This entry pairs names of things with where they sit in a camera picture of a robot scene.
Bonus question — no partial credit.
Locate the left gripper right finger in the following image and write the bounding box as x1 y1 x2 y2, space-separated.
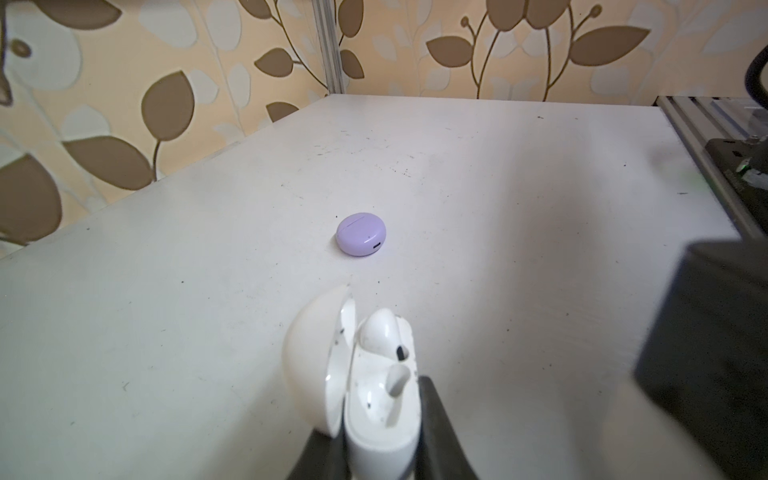
415 376 478 480

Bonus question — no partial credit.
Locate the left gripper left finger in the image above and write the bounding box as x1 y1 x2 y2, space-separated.
287 430 348 480

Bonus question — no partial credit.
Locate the white earbud charging case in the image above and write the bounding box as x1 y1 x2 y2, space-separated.
281 285 422 479

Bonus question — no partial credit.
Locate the white earbud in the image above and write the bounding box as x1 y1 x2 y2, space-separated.
357 308 410 362

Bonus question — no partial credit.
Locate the purple earbud charging case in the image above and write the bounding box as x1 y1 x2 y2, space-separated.
335 212 387 257

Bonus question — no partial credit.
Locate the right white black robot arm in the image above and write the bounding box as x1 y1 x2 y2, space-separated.
601 136 767 479

